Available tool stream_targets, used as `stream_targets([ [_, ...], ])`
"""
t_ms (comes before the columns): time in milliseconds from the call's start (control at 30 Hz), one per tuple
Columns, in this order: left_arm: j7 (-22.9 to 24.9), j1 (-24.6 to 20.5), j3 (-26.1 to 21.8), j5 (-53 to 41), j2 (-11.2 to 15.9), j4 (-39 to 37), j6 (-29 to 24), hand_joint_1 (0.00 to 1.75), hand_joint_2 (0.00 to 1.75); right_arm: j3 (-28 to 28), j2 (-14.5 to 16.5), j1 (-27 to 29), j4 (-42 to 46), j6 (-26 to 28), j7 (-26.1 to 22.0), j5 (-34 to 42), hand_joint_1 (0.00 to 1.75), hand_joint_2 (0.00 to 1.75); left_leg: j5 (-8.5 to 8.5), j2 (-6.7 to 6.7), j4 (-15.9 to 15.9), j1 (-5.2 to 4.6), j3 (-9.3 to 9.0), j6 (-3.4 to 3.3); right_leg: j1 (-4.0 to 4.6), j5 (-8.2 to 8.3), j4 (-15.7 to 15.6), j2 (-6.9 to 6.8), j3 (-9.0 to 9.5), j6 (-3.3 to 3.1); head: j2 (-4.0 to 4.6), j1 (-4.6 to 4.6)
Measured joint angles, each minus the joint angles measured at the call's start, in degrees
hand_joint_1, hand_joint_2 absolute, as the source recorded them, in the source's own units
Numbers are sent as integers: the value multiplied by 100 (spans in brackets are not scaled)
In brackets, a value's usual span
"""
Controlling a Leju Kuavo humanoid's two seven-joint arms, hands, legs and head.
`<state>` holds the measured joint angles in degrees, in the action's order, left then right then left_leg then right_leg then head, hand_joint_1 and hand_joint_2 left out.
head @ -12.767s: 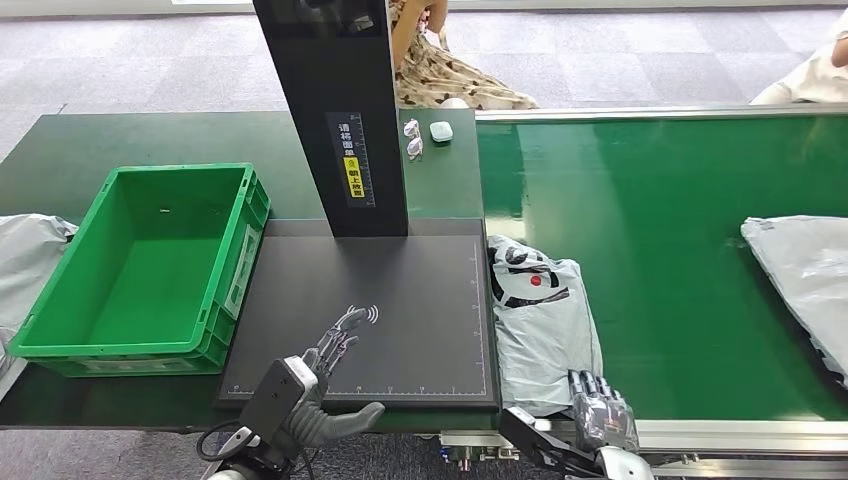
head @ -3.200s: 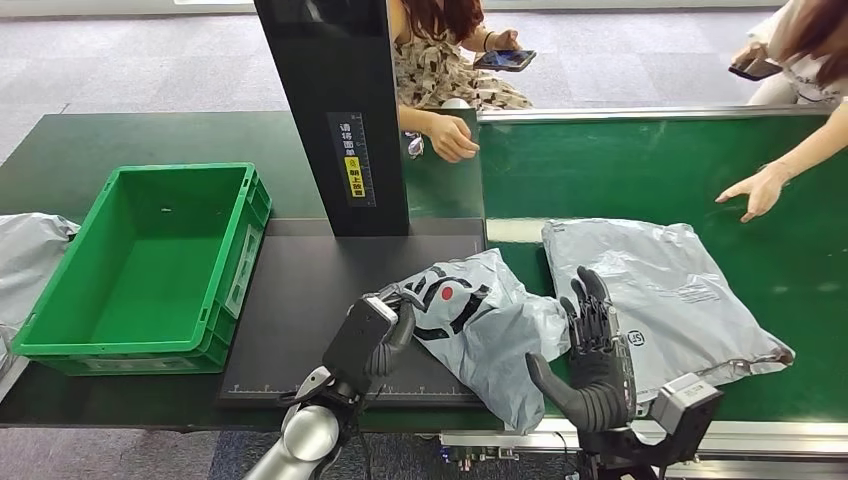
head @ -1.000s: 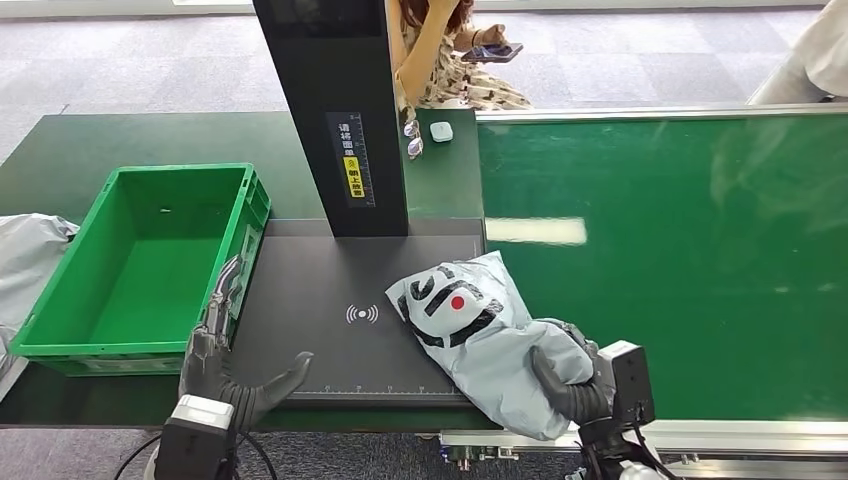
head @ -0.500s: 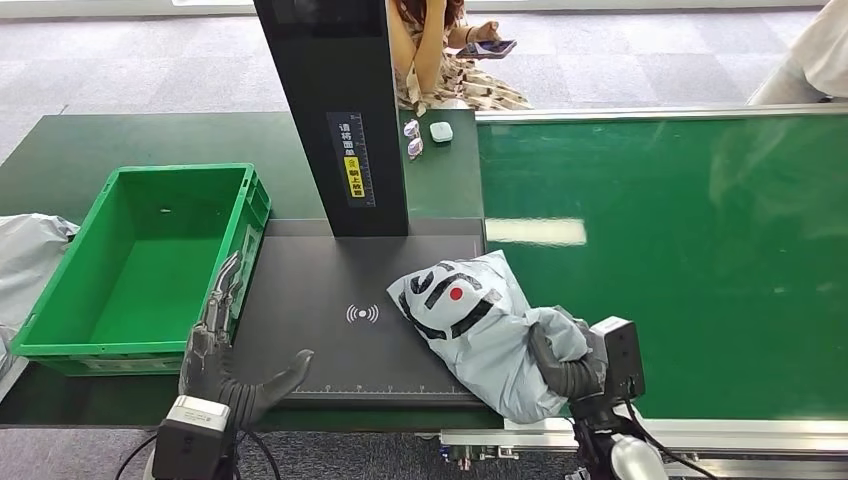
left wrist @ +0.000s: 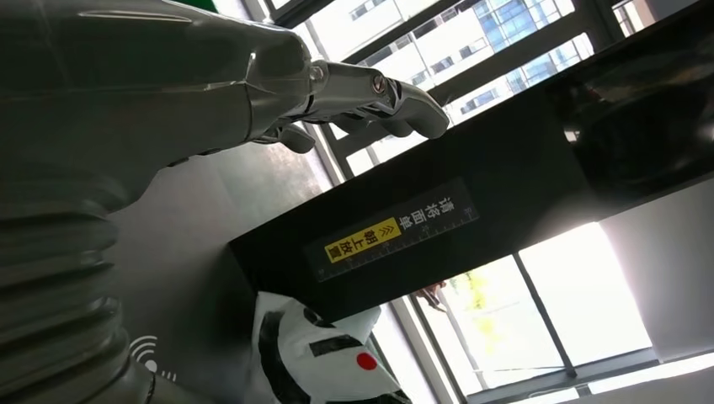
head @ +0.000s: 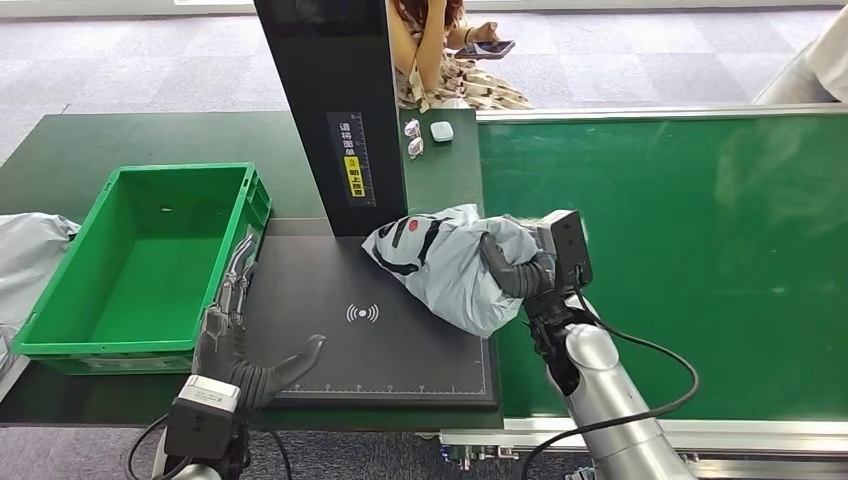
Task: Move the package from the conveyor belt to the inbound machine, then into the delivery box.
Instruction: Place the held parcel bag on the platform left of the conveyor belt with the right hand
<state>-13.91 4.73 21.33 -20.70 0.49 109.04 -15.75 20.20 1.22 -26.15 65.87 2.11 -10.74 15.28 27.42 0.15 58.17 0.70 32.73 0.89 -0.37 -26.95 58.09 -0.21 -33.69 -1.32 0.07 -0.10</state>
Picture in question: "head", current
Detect green plastic crate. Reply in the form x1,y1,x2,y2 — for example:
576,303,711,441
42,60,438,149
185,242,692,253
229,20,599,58
11,162,273,376

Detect folded clear-frame glasses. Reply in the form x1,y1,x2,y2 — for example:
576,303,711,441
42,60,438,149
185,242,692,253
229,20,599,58
404,117,425,160

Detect black scanner column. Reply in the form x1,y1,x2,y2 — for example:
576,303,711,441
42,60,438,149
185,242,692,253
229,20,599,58
253,0,410,238

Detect smartphone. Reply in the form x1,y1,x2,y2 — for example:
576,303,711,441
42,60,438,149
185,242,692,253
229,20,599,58
453,39,517,61

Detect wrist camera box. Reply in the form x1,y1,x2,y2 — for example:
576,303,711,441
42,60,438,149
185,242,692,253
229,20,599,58
533,209,594,296
163,374,241,462

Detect yellow warning sticker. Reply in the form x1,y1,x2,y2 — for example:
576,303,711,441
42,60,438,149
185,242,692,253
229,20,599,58
343,156,367,200

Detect plain grey plastic bag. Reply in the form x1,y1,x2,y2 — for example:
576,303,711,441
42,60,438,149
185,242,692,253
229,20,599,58
0,213,81,399

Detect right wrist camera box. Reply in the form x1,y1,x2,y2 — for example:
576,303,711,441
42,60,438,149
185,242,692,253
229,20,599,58
533,209,594,296

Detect wide aluminium conveyor rail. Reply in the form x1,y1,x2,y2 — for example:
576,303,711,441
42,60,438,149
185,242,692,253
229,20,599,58
438,418,848,480

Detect person in white clothes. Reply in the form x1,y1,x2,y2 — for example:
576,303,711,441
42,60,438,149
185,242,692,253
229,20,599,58
753,6,848,105

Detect narrow aluminium conveyor rail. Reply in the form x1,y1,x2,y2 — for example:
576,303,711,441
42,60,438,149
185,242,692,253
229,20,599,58
475,102,848,125

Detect grey package with black print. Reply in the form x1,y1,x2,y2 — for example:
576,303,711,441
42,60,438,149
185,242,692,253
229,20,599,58
362,203,551,339

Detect dark green table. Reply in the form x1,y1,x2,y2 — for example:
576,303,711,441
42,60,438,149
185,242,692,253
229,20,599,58
0,109,505,432

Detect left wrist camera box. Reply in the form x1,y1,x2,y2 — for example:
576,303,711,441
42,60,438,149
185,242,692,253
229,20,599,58
163,374,241,462

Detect person in patterned clothes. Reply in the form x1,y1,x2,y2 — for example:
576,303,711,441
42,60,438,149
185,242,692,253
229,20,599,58
387,0,535,111

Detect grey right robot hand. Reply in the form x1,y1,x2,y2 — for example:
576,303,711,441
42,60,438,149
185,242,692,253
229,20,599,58
478,231,558,301

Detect metal conveyor connector block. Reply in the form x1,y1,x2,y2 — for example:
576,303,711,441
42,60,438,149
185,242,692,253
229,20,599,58
440,445,521,473

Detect black scanner platform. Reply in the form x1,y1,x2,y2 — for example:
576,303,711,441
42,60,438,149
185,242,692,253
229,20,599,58
241,218,499,409

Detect green conveyor belt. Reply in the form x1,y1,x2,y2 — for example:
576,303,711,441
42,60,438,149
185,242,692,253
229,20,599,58
478,115,848,422

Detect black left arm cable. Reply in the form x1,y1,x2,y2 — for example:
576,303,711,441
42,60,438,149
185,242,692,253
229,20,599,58
125,413,193,480

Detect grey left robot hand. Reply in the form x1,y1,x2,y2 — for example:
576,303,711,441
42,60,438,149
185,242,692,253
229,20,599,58
192,233,327,415

